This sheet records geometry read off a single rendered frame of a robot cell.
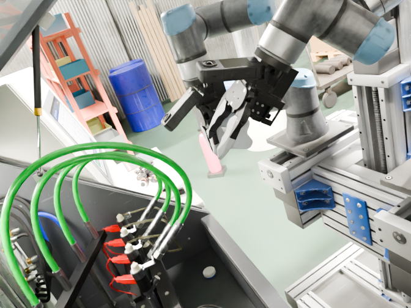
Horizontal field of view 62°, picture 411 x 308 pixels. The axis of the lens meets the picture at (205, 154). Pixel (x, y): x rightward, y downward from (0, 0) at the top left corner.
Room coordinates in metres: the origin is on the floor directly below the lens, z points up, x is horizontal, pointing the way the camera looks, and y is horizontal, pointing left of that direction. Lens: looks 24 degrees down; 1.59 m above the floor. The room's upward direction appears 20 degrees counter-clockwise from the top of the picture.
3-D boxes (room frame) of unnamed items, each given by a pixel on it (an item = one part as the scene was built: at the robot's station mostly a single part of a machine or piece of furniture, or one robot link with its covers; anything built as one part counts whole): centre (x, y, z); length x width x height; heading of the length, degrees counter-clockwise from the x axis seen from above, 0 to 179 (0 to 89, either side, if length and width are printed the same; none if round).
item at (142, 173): (1.36, 0.26, 1.01); 0.23 x 0.11 x 0.06; 14
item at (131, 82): (5.90, 0.74, 0.49); 1.28 x 0.79 x 0.97; 19
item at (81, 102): (5.18, 1.47, 0.98); 2.15 x 0.57 x 1.95; 19
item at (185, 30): (0.81, -0.05, 1.53); 0.09 x 0.08 x 0.11; 151
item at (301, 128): (1.12, -0.38, 1.09); 0.15 x 0.15 x 0.10
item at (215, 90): (0.81, -0.05, 1.37); 0.09 x 0.08 x 0.12; 104
